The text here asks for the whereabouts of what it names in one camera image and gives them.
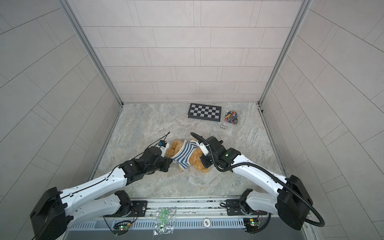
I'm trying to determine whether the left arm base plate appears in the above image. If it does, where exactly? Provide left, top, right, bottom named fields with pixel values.
left=105, top=201, right=148, bottom=218

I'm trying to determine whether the left circuit board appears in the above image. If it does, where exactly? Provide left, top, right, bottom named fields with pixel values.
left=113, top=220, right=132, bottom=236

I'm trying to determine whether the aluminium mounting rail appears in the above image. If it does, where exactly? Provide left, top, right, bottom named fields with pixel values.
left=58, top=196, right=311, bottom=222

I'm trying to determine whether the right circuit board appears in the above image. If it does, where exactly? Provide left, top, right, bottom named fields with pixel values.
left=243, top=218, right=261, bottom=234

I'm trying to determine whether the clear bag with green parts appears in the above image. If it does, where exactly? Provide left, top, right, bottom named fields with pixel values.
left=154, top=207, right=177, bottom=236

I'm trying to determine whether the black corrugated cable hose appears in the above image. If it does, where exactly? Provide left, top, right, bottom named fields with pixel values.
left=190, top=131, right=326, bottom=234

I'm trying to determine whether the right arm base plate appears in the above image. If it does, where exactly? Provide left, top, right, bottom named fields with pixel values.
left=224, top=199, right=269, bottom=217

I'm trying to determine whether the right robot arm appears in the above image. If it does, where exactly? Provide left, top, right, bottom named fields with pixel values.
left=191, top=133, right=325, bottom=231

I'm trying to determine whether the bag of colourful small parts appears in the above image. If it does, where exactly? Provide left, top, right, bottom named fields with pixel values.
left=225, top=110, right=239, bottom=125

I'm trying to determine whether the brown teddy bear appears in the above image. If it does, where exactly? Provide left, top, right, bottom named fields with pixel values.
left=165, top=139, right=210, bottom=173

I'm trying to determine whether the black white chessboard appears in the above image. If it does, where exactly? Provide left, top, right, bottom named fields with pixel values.
left=188, top=103, right=222, bottom=122

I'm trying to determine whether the round white sticker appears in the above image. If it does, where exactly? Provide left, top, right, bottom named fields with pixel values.
left=203, top=218, right=212, bottom=228

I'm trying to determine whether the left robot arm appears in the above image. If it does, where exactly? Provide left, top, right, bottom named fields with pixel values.
left=30, top=147, right=173, bottom=240

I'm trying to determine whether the circuit board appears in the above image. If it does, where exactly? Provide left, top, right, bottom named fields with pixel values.
left=243, top=218, right=261, bottom=234
left=113, top=220, right=132, bottom=236

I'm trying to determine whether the blue white striped sweater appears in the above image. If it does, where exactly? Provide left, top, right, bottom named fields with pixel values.
left=172, top=140, right=199, bottom=170

